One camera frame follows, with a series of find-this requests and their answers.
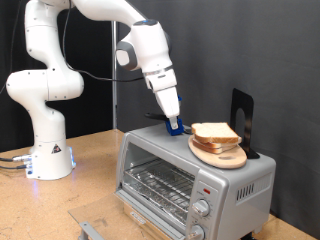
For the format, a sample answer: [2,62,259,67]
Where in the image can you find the silver oven knob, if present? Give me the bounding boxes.
[187,223,206,240]
[192,198,211,218]

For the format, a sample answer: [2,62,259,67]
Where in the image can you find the silver toaster oven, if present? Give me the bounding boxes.
[114,122,277,240]

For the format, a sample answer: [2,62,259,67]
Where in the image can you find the round wooden cutting board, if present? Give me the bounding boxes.
[187,134,248,170]

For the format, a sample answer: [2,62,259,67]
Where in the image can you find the metal spatula with blue block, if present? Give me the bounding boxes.
[144,111,195,137]

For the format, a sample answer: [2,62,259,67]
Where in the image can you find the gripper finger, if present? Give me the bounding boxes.
[168,116,180,131]

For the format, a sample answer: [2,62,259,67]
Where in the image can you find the black metal bookend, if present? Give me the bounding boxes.
[229,88,261,160]

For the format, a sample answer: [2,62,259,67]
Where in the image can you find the wooden crate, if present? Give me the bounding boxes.
[123,202,183,240]

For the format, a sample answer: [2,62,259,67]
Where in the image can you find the grey base cable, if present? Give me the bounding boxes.
[0,163,28,171]
[0,153,33,164]

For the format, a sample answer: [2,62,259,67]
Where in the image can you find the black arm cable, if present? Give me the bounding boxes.
[61,0,146,83]

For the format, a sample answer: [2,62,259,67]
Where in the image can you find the vertical metal pole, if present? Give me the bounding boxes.
[110,20,119,130]

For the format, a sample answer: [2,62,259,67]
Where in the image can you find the wire oven rack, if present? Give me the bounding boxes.
[123,158,196,225]

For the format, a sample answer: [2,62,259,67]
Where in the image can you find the glass oven door with handle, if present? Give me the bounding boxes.
[68,192,175,240]

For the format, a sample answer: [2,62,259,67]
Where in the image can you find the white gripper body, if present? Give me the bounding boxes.
[154,85,182,120]

